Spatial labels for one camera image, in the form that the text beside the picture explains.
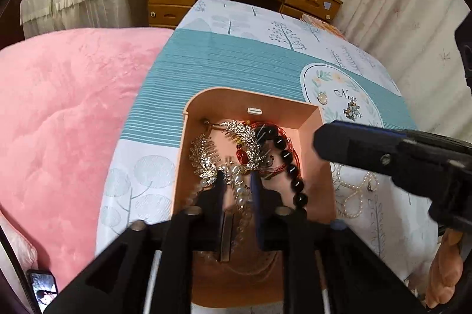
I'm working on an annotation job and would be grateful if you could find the black bead bracelet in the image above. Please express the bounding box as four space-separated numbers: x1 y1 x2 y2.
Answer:
254 126 309 211

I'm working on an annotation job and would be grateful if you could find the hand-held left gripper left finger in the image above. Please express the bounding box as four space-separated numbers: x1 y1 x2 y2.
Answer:
44 169 227 314

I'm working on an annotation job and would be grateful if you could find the pearl necklace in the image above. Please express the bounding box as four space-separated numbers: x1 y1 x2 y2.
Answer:
332 166 377 219

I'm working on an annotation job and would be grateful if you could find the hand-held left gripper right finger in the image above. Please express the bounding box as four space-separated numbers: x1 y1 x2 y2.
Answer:
250 169 426 314

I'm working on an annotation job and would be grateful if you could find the white embroidered pillow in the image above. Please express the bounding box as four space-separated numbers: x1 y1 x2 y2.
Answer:
0 211 39 303

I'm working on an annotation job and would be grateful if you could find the blue flower brooch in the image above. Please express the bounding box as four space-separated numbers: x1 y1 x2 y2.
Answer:
343 98 364 121

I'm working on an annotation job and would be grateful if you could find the pink plush blanket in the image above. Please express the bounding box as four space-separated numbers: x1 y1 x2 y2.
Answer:
0 27 176 294

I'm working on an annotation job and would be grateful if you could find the person's right hand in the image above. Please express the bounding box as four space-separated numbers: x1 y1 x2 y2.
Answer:
424 228 463 309

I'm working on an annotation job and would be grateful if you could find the pink string bracelet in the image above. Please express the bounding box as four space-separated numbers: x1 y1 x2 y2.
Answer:
236 120 301 182

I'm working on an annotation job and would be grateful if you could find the tree print tablecloth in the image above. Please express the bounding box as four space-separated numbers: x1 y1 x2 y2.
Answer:
96 0 439 314

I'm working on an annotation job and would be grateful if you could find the black smartphone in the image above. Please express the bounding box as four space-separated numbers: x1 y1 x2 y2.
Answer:
27 269 60 314

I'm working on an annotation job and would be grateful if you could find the stack of picture books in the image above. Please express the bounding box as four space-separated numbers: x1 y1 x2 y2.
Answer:
300 13 347 39

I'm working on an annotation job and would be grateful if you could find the cream leaf print curtain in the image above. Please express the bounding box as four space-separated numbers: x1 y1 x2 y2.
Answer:
328 0 472 138

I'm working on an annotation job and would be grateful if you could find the pearl bracelet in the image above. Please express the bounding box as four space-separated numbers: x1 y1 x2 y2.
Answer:
183 166 259 237

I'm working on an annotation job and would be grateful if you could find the gold leaf hairpin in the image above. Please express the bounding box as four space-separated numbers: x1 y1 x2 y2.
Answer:
202 119 267 171

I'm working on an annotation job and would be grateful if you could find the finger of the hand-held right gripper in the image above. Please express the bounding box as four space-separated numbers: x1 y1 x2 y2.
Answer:
453 13 472 88
313 120 472 190

